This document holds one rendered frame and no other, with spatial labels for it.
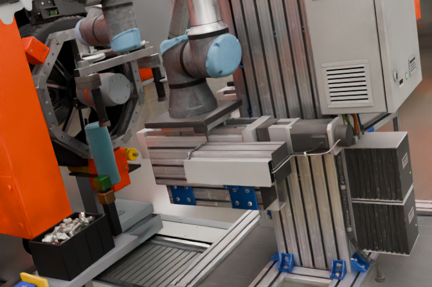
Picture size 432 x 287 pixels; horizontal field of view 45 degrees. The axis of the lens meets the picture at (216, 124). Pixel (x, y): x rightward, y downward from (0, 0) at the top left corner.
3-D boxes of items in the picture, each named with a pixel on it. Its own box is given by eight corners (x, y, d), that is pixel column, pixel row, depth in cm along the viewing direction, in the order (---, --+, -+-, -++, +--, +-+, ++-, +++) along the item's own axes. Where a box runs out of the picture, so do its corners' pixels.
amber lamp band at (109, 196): (108, 199, 172) (105, 188, 171) (116, 200, 169) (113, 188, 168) (99, 204, 169) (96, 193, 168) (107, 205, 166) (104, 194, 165)
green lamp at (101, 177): (104, 185, 171) (101, 174, 170) (112, 186, 168) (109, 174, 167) (95, 190, 168) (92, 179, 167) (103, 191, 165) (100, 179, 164)
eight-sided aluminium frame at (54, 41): (144, 130, 252) (116, 18, 239) (153, 130, 248) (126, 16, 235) (53, 173, 212) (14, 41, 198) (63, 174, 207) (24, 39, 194)
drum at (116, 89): (102, 101, 232) (94, 71, 229) (135, 100, 219) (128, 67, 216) (78, 111, 222) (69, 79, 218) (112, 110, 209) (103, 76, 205)
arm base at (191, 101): (226, 102, 162) (220, 71, 159) (200, 117, 150) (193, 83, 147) (188, 104, 170) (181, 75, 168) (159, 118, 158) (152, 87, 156)
